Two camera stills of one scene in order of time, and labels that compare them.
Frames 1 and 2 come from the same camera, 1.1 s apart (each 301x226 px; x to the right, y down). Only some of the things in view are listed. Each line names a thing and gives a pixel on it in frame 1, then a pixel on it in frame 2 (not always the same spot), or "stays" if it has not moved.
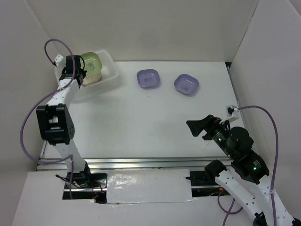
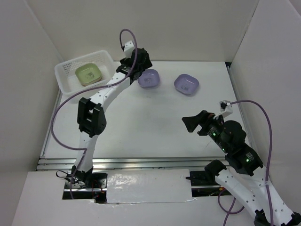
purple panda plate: [186, 84] stays
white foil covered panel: [134, 186] stays
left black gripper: [83, 71] → [146, 64]
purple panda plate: [148, 78] stays
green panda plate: [91, 62] → [88, 74]
